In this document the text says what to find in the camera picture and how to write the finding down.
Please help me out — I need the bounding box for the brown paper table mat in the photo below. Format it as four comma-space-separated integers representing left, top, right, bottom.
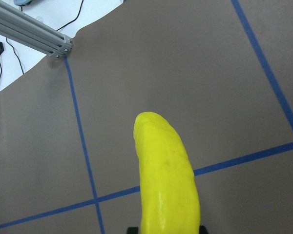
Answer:
0, 0, 293, 234

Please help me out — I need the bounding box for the aluminium frame post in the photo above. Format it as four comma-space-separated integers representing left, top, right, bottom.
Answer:
0, 0, 73, 58

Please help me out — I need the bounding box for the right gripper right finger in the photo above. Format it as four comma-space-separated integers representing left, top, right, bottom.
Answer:
199, 226, 208, 234

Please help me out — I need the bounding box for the yellow banana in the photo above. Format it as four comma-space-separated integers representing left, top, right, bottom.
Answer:
133, 112, 201, 234

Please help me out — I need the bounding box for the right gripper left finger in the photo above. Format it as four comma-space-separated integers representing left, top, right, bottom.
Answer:
126, 227, 139, 234

